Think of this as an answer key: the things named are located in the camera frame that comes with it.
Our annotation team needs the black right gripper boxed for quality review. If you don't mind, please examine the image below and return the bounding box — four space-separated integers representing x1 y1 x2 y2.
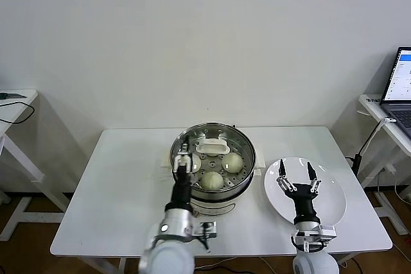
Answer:
275 158 322 225

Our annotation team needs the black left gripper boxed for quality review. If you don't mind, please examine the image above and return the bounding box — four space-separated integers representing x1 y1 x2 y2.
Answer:
165 141 195 212

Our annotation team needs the round glass pot lid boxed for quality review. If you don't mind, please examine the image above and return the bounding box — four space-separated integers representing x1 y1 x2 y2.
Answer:
169 122 258 193

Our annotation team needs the stainless steel steamer basket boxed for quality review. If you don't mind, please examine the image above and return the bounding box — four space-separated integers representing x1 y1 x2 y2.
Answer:
169 122 258 203

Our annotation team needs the white round plate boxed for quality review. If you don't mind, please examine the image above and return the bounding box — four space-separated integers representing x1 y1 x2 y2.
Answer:
263 157 348 227

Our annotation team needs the white electric cooker pot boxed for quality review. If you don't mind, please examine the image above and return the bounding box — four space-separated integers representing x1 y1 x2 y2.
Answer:
159 148 266 219

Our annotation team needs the white side table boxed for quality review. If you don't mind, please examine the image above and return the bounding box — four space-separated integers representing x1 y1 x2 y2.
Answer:
0 89 71 243
358 94 411 236

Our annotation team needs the grey open laptop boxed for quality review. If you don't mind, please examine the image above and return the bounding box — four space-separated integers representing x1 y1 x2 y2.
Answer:
380 46 411 135

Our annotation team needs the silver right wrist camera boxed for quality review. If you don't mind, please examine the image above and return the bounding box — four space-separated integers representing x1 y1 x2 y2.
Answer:
291 225 337 253

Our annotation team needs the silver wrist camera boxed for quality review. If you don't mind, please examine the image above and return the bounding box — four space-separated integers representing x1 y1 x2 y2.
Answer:
195 221 218 251
291 225 337 253

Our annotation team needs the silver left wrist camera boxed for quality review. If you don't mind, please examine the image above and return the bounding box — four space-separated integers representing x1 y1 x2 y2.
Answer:
195 221 218 251

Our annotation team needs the black cable with white plug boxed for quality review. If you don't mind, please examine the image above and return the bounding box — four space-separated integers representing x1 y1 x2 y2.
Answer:
345 117 396 174

